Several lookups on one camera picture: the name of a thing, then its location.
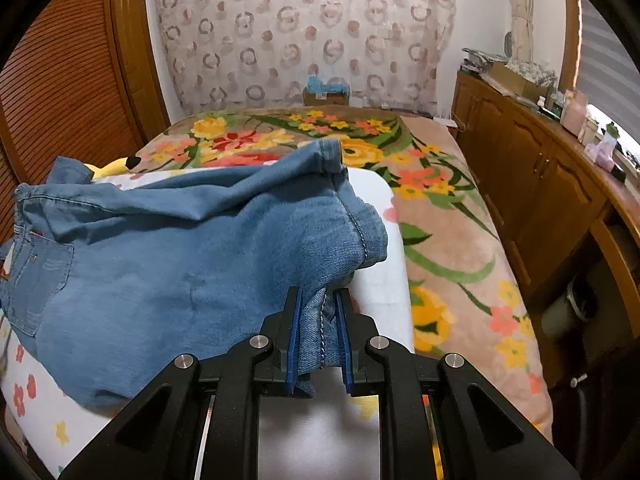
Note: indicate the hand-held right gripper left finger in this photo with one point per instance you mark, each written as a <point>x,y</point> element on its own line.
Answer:
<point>295,345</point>

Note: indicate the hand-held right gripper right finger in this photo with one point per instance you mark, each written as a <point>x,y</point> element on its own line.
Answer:
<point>344,345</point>

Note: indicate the blue denim pants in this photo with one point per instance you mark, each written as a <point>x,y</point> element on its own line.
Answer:
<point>175,260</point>

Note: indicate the white fruit-print bed sheet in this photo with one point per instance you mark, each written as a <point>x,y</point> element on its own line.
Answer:
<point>380,270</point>

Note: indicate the floral fleece blanket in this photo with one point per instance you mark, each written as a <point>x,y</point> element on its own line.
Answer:
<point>450,240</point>

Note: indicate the grey waste bin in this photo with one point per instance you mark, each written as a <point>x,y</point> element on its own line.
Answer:
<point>567,312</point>

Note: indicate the small cardboard box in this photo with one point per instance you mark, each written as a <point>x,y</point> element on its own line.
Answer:
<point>325,99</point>

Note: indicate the long wooden cabinet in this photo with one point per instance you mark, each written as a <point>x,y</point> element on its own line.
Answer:
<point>540,195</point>

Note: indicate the yellow plush toy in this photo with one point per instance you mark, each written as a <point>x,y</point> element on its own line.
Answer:
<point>116,166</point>

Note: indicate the light blue toy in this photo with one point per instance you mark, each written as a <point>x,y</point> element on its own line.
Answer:
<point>320,84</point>

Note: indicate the open cardboard box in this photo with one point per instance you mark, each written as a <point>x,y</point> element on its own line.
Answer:
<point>515,82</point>

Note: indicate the circle-patterned sheer curtain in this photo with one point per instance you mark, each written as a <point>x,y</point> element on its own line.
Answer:
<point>310,30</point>

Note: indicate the pink storage box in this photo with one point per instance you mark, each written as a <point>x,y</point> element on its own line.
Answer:
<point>573,110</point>

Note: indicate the wooden louvered wardrobe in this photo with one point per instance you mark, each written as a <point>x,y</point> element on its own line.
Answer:
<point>75,85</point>

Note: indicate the tied beige curtain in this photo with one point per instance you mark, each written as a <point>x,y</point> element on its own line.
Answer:
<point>520,10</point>

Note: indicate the grey striped window blind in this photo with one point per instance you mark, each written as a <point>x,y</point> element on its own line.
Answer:
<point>607,55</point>

